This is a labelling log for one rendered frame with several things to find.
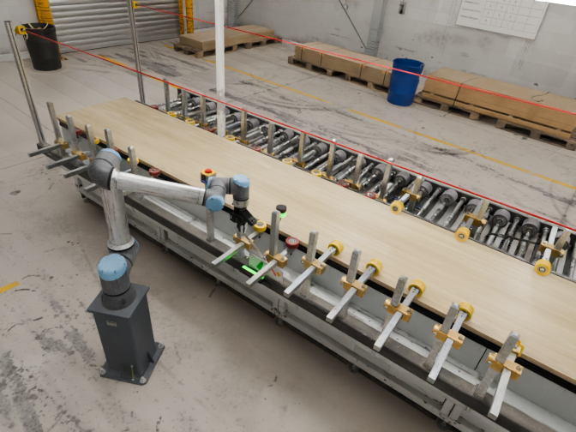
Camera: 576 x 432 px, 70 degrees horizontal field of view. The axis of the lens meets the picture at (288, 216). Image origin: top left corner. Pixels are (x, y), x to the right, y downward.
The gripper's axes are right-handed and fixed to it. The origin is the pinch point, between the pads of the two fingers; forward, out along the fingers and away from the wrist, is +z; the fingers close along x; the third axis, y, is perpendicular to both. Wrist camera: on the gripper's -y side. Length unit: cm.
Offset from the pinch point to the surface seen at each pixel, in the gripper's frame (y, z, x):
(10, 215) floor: 264, 97, 30
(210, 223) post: 32.9, 11.7, -6.2
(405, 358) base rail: -105, 28, -4
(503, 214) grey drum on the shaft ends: -115, 12, -155
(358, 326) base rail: -77, 27, -7
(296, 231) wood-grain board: -16.1, 7.3, -31.6
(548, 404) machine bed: -171, 32, -29
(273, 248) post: -17.3, 4.5, -6.2
